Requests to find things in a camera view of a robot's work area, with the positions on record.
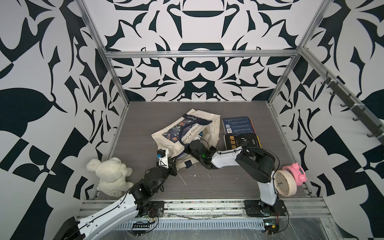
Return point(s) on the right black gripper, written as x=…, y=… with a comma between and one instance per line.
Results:
x=185, y=147

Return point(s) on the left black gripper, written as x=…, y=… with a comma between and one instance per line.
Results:
x=171, y=167

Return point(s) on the black wall hook rack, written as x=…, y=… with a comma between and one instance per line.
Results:
x=350, y=102

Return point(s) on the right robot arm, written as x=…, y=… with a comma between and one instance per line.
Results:
x=259, y=163

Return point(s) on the black spine book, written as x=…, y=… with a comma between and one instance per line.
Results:
x=233, y=141

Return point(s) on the white plush teddy bear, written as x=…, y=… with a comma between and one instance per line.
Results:
x=113, y=176

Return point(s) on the beige round clock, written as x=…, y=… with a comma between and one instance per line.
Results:
x=285, y=183

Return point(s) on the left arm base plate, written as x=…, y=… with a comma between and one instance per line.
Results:
x=152, y=209

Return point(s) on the left electronics board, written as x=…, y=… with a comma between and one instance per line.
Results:
x=140, y=228

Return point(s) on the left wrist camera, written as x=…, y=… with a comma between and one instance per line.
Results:
x=162, y=158

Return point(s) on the blue classics book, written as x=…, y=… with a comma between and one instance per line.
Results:
x=238, y=125

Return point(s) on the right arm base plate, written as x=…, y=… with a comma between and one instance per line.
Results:
x=258, y=209

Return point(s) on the cream canvas tote bag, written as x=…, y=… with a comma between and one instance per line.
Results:
x=194, y=125

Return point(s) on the aluminium front rail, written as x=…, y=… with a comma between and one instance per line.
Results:
x=209, y=208

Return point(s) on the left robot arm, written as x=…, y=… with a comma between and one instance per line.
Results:
x=136, y=202

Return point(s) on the right electronics board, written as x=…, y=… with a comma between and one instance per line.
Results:
x=271, y=227

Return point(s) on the electronics board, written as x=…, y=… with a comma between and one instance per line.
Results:
x=271, y=227
x=140, y=228

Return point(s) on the pink alarm clock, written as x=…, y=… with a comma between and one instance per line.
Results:
x=297, y=172

